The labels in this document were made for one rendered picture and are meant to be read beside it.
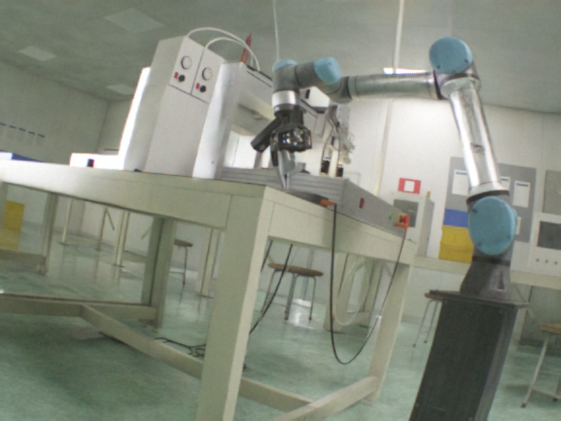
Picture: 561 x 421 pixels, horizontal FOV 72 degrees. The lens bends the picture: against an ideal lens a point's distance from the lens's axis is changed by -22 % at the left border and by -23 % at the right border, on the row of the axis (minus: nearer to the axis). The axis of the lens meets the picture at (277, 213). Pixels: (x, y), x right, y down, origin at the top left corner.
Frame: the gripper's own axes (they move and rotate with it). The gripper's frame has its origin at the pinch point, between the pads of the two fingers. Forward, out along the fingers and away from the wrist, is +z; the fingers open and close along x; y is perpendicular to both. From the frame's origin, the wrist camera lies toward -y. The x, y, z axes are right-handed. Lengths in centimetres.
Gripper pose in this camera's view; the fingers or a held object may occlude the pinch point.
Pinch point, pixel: (284, 185)
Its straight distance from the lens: 125.5
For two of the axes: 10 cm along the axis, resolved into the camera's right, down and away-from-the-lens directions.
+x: 5.8, 1.6, 8.0
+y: 8.1, -1.4, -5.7
